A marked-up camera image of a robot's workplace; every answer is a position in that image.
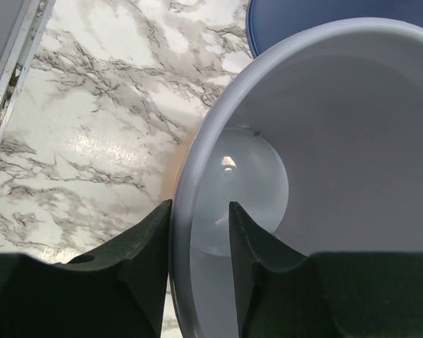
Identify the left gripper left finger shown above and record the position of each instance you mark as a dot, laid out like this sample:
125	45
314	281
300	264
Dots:
115	290

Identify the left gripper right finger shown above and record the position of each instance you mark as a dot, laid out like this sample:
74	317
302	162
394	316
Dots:
281	293

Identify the orange plastic bucket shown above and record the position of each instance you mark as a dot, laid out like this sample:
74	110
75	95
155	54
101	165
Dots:
174	167

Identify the grey-blue plastic bucket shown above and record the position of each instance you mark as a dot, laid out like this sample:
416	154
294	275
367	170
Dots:
320	139

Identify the blue plastic bucket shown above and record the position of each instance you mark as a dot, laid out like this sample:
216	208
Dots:
270	21

